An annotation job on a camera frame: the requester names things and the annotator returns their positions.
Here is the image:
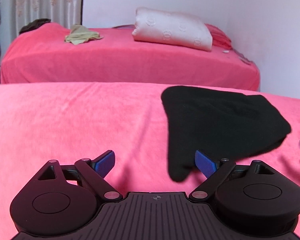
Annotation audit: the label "black knit pants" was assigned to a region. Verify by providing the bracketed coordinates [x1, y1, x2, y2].
[161, 86, 292, 182]

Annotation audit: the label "pink blanket on near bed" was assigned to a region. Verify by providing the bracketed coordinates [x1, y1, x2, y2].
[0, 82, 300, 239]

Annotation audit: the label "pink far bed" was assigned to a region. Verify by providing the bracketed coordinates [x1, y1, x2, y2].
[0, 23, 260, 91]

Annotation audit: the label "folded red cloth stack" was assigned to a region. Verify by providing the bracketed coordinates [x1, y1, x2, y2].
[205, 24, 232, 50]

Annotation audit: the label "beige garment on bed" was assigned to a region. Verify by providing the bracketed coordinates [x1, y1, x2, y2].
[64, 24, 103, 45]

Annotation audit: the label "dark garment on bed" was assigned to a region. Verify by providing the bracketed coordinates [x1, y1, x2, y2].
[19, 18, 51, 35]

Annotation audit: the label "patterned white curtain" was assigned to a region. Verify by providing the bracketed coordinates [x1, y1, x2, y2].
[10, 0, 83, 39]

